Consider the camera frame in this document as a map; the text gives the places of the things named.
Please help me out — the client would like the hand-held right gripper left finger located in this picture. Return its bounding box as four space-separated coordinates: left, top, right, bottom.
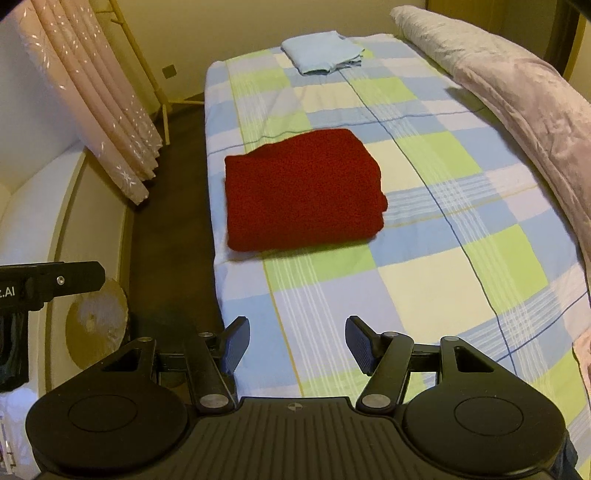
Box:
100 316 251 413

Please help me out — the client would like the lilac blanket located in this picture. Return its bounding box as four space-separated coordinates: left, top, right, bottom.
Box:
390 4 591 393

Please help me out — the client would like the round golden disc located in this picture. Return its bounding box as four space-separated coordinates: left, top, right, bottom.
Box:
65 281 130 370

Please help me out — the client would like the wooden rack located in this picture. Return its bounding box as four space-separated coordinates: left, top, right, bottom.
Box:
108 0 172 145

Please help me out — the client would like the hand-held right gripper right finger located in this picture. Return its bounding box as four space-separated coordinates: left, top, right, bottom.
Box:
345 316 499 414

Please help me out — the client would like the pink curtain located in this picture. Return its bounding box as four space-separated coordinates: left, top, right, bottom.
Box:
9 0 163 206

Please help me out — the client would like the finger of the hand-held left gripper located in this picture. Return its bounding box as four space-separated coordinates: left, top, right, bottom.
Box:
0 261 106 313

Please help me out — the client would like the checkered bed sheet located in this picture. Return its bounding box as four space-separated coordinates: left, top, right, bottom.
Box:
203 33 591 444

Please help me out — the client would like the red patterned knit sweater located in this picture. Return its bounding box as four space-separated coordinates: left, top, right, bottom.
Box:
224 128 389 254

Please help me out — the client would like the light blue folded cloth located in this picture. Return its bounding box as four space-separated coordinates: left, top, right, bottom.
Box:
281 30 365 76

